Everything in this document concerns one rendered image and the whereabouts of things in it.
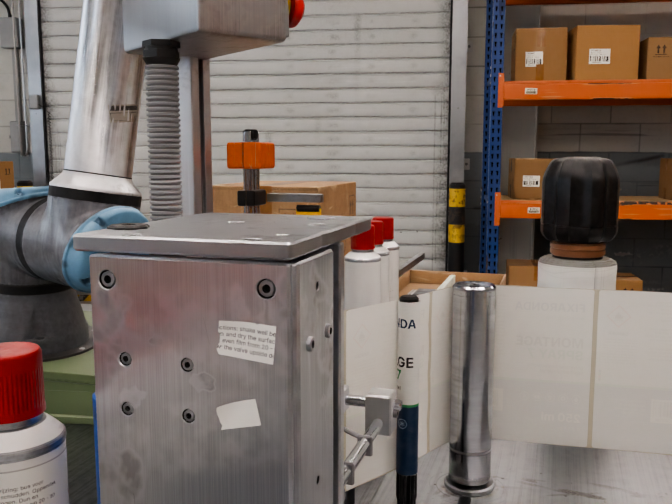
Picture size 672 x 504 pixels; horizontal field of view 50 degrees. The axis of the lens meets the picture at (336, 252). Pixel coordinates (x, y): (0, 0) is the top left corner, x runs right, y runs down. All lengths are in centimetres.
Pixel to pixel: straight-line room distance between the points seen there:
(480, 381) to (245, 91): 476
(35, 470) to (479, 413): 39
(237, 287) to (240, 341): 2
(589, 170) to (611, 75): 383
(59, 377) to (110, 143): 31
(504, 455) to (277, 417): 48
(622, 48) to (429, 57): 130
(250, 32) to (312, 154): 453
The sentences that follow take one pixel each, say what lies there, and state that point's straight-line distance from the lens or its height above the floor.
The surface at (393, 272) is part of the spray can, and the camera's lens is 111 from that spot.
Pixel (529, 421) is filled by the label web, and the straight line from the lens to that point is 70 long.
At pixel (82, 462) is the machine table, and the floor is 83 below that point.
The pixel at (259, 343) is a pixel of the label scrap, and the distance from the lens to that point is 32.
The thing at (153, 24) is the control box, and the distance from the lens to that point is 74.
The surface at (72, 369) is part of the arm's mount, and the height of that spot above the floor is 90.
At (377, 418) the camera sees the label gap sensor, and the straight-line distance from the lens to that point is 52.
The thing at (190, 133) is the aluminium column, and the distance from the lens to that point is 80.
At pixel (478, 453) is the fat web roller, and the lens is 67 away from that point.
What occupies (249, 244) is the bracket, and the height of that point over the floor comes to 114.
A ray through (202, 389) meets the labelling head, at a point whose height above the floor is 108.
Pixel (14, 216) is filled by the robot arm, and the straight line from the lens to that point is 105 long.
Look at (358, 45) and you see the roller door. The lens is 521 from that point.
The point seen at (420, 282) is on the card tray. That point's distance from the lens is 198.
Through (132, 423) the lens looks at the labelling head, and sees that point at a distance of 36.
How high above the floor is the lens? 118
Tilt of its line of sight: 8 degrees down
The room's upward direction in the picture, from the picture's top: straight up
